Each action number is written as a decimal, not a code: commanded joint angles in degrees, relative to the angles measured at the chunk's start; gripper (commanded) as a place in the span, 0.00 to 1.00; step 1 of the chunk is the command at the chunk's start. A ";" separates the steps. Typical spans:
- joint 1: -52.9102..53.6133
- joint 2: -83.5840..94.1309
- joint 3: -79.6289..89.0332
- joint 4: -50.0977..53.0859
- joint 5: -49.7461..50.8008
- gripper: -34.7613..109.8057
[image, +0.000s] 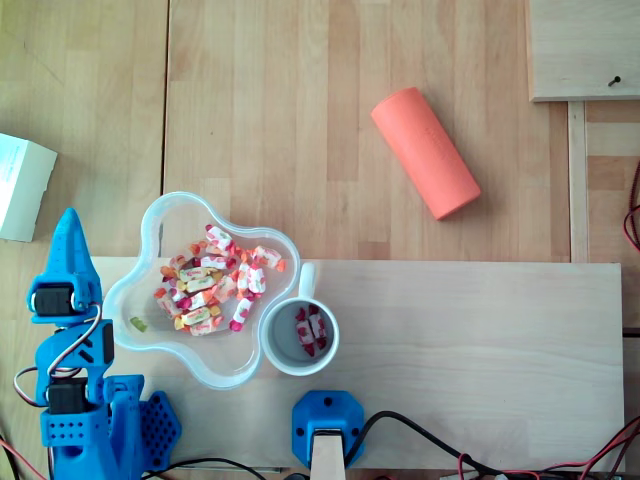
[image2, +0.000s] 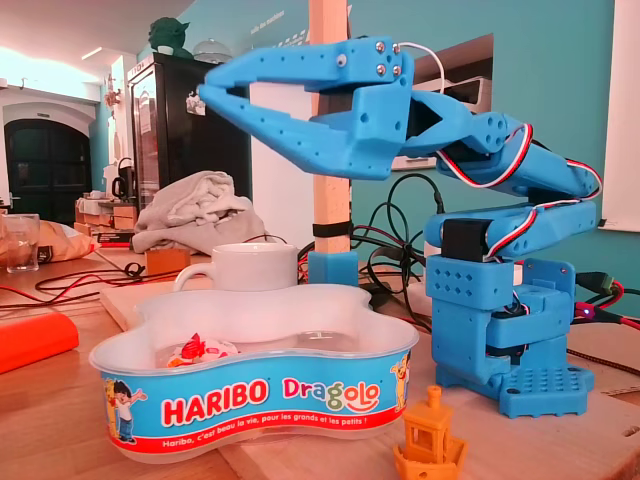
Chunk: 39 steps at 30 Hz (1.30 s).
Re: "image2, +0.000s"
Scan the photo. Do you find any black glass-door fridge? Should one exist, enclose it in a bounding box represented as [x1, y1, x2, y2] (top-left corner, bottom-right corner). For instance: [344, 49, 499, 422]
[127, 52, 251, 211]

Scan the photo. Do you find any white office printer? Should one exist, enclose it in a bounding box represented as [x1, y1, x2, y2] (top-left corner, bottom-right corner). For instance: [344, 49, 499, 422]
[392, 74, 492, 172]

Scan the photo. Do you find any clear glass dome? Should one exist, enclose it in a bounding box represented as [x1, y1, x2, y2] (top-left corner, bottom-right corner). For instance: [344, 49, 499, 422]
[192, 38, 234, 65]

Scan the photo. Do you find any crumpled grey cloth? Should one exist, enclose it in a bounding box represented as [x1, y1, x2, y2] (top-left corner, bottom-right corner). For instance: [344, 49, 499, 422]
[131, 169, 274, 256]

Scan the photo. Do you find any white ceramic mug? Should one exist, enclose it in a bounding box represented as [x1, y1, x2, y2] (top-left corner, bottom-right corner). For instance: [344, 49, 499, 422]
[172, 243, 300, 293]

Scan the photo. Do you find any green Yoda figure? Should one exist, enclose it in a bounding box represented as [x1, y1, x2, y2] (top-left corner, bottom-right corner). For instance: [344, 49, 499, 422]
[147, 16, 194, 60]

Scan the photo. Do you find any black kettle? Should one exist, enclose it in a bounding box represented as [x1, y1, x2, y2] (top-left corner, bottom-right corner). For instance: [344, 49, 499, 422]
[110, 157, 137, 201]

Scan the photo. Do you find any small brown cardboard box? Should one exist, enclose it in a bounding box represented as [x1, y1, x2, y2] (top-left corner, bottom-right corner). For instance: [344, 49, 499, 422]
[144, 248, 192, 275]

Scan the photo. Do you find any wooden drawer cabinet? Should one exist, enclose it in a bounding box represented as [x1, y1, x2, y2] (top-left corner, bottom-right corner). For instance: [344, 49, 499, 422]
[74, 196, 139, 236]

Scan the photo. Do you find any black flat box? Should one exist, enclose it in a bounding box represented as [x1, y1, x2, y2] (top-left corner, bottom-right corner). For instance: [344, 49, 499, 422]
[97, 230, 136, 247]

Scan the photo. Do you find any red white wrapped candy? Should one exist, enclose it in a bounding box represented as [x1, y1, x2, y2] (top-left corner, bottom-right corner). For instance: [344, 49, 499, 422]
[182, 333, 240, 362]

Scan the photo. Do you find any dark arched door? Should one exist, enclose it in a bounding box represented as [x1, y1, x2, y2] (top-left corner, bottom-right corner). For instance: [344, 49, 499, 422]
[3, 118, 93, 226]

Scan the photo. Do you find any tan snack bag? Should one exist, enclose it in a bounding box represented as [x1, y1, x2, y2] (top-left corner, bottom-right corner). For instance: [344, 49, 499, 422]
[0, 219, 101, 266]

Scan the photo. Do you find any Haribo Dragolo candy tub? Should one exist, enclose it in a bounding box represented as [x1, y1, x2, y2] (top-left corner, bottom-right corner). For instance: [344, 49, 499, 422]
[88, 283, 420, 465]

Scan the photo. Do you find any clear drinking glass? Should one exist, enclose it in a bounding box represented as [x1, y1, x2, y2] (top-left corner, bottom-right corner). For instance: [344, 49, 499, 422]
[2, 213, 41, 274]

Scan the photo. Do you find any orange 3D-printed toy boat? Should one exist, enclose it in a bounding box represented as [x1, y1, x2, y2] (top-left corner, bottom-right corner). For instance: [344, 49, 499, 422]
[392, 384, 470, 480]

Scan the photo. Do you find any light wooden base board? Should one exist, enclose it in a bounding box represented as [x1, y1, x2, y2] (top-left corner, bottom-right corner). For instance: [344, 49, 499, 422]
[99, 279, 640, 480]

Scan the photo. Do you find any thin white gripper wire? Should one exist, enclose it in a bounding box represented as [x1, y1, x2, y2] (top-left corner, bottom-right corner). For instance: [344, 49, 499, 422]
[397, 41, 446, 95]

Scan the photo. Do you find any wooden camera post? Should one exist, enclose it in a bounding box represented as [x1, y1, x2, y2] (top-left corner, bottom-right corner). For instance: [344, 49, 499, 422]
[308, 0, 353, 256]

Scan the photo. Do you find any looped black cable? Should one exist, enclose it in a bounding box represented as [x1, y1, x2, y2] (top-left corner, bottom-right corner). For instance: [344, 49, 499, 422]
[349, 172, 446, 301]

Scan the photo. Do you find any black strap on post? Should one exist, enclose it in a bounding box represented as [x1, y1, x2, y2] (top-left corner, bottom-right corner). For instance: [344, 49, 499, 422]
[312, 223, 353, 239]

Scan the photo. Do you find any blue printed post base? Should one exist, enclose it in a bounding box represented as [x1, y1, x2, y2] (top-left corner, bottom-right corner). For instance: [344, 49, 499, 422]
[307, 249, 360, 288]

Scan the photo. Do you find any black cable with clip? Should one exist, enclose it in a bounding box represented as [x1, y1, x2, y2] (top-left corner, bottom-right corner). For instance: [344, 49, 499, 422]
[34, 263, 176, 301]

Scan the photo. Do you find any white wall board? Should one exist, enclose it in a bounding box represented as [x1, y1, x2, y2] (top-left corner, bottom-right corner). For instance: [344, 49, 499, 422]
[598, 0, 640, 232]

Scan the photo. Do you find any power cable with green connector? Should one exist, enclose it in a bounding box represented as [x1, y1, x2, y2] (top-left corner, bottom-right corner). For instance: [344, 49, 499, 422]
[574, 271, 640, 332]

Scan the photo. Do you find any thin red wire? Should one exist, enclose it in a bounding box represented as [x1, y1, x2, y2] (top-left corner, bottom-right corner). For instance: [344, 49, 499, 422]
[0, 269, 176, 321]

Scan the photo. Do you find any braided dark cable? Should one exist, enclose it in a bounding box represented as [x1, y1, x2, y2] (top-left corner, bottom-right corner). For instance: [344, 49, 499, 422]
[567, 347, 640, 377]

